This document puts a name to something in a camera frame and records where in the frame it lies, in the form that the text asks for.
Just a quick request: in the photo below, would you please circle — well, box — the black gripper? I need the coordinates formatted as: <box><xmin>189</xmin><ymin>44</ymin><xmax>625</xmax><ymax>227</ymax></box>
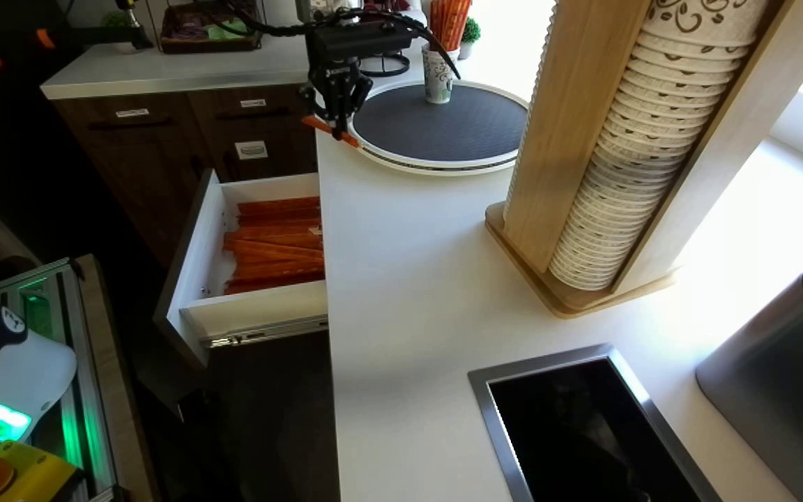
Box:
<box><xmin>306</xmin><ymin>57</ymin><xmax>376</xmax><ymax>132</ymax></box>

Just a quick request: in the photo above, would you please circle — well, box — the white drawer label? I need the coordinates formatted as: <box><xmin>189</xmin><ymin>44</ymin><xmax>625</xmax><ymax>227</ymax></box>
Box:
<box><xmin>232</xmin><ymin>138</ymin><xmax>271</xmax><ymax>163</ymax></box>

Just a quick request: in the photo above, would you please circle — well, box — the round white tray grey mat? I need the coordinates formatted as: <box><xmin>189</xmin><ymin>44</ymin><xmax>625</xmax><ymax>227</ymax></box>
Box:
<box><xmin>344</xmin><ymin>78</ymin><xmax>533</xmax><ymax>180</ymax></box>

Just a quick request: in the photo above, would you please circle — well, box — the brown tray with green items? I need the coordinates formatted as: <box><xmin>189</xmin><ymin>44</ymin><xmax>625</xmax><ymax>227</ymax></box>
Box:
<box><xmin>158</xmin><ymin>0</ymin><xmax>264</xmax><ymax>57</ymax></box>

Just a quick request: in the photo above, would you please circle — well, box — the dark brown drawer cabinet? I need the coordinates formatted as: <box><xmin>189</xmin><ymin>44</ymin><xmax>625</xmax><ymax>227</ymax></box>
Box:
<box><xmin>51</xmin><ymin>82</ymin><xmax>321</xmax><ymax>273</ymax></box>

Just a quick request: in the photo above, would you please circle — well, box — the white drawer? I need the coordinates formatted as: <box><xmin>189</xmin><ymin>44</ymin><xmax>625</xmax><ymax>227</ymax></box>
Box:
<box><xmin>158</xmin><ymin>167</ymin><xmax>331</xmax><ymax>358</ymax></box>

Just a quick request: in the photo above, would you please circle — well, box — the patterned paper cup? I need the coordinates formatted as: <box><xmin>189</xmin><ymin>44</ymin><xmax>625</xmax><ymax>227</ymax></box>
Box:
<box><xmin>422</xmin><ymin>44</ymin><xmax>458</xmax><ymax>106</ymax></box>

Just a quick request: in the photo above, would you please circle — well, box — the orange packets bundle in cup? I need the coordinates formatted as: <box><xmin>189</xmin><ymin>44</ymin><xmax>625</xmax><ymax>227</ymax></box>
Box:
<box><xmin>427</xmin><ymin>0</ymin><xmax>475</xmax><ymax>54</ymax></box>

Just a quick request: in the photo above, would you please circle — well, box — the pile of orange chopstick packets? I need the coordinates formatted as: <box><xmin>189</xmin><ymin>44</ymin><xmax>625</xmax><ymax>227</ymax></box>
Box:
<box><xmin>221</xmin><ymin>196</ymin><xmax>326</xmax><ymax>295</ymax></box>

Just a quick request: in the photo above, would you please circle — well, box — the small potted plant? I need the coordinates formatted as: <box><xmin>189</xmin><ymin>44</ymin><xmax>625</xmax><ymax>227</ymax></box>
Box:
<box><xmin>455</xmin><ymin>15</ymin><xmax>482</xmax><ymax>64</ymax></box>

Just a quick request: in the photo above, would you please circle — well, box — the dark bottle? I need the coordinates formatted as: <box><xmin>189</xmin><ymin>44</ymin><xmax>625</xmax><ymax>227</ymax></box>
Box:
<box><xmin>115</xmin><ymin>0</ymin><xmax>157</xmax><ymax>51</ymax></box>

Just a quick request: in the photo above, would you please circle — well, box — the wooden cup dispenser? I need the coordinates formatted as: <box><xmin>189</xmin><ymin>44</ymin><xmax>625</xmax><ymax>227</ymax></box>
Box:
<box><xmin>482</xmin><ymin>0</ymin><xmax>800</xmax><ymax>318</ymax></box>

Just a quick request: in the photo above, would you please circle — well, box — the stack of paper cups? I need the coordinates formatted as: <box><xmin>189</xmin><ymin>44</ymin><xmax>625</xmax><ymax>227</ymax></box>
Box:
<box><xmin>546</xmin><ymin>0</ymin><xmax>776</xmax><ymax>294</ymax></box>

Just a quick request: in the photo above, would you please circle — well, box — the dark brown cabinet door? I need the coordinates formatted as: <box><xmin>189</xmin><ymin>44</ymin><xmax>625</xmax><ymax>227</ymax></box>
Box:
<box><xmin>204</xmin><ymin>330</ymin><xmax>340</xmax><ymax>502</ymax></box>

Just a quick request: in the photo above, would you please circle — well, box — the metal and glass rack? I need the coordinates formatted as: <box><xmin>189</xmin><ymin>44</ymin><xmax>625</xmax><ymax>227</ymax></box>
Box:
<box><xmin>0</xmin><ymin>252</ymin><xmax>158</xmax><ymax>502</ymax></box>

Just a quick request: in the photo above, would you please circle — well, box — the steel framed black bin opening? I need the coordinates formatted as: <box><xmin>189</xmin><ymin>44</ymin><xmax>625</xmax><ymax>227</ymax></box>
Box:
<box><xmin>465</xmin><ymin>343</ymin><xmax>722</xmax><ymax>502</ymax></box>

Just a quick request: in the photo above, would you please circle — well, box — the white device with green light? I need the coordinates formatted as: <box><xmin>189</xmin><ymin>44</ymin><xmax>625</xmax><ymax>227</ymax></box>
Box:
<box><xmin>0</xmin><ymin>273</ymin><xmax>78</xmax><ymax>459</ymax></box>

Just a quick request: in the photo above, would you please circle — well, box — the yellow box orange button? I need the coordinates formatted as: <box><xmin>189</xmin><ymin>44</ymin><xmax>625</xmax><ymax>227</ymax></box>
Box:
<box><xmin>0</xmin><ymin>440</ymin><xmax>78</xmax><ymax>502</ymax></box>

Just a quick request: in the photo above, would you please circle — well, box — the grey drying mat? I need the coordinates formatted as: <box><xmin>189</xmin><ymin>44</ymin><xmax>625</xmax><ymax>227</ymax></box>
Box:
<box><xmin>694</xmin><ymin>234</ymin><xmax>803</xmax><ymax>502</ymax></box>

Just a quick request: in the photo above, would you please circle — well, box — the black wire mug stand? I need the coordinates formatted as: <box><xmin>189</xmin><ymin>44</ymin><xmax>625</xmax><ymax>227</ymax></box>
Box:
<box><xmin>358</xmin><ymin>51</ymin><xmax>412</xmax><ymax>82</ymax></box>

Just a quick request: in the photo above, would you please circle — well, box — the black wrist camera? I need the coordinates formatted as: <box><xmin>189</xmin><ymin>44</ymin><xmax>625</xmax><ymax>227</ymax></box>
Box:
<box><xmin>303</xmin><ymin>17</ymin><xmax>422</xmax><ymax>63</ymax></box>

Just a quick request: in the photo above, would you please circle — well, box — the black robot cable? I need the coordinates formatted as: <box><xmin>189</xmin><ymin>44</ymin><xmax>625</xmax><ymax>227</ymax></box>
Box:
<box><xmin>224</xmin><ymin>4</ymin><xmax>465</xmax><ymax>82</ymax></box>

